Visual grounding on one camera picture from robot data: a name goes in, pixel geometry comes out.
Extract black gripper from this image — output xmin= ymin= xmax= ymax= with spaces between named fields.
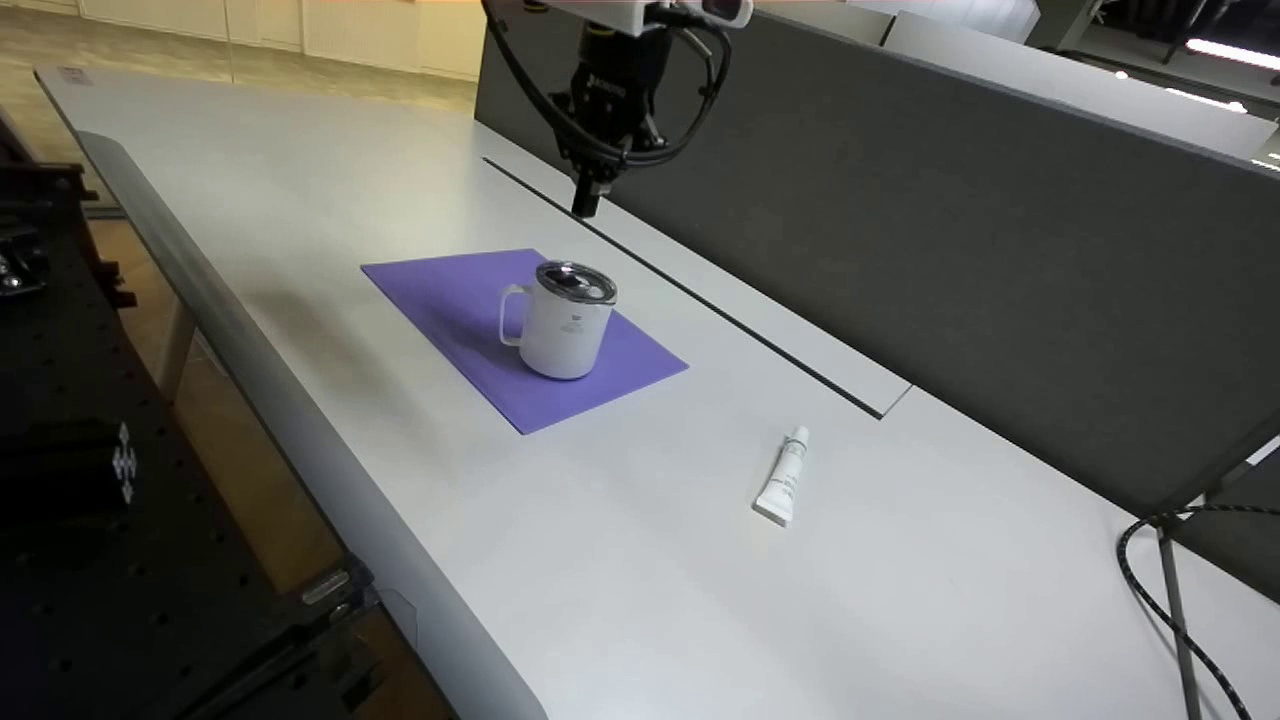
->
xmin=562 ymin=24 xmax=681 ymax=223

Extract purple rectangular mat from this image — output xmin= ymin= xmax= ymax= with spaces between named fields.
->
xmin=361 ymin=243 xmax=692 ymax=440

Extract grey table slot cover strip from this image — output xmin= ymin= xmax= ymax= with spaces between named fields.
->
xmin=480 ymin=123 xmax=914 ymax=422

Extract beige cabinets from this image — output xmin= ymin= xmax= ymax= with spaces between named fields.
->
xmin=0 ymin=0 xmax=493 ymax=86

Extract small white tube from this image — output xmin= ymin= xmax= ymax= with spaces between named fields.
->
xmin=748 ymin=422 xmax=815 ymax=526

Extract large grey partition panel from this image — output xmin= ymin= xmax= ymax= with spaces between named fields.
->
xmin=472 ymin=0 xmax=1280 ymax=524

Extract black perforated bench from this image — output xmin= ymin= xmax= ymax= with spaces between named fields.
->
xmin=0 ymin=117 xmax=391 ymax=720

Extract dark grey side panel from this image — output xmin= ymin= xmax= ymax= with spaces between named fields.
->
xmin=1161 ymin=418 xmax=1280 ymax=606

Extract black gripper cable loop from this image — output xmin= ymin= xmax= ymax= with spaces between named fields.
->
xmin=480 ymin=0 xmax=735 ymax=172

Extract white mug with handle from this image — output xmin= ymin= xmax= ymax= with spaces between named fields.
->
xmin=496 ymin=259 xmax=620 ymax=383

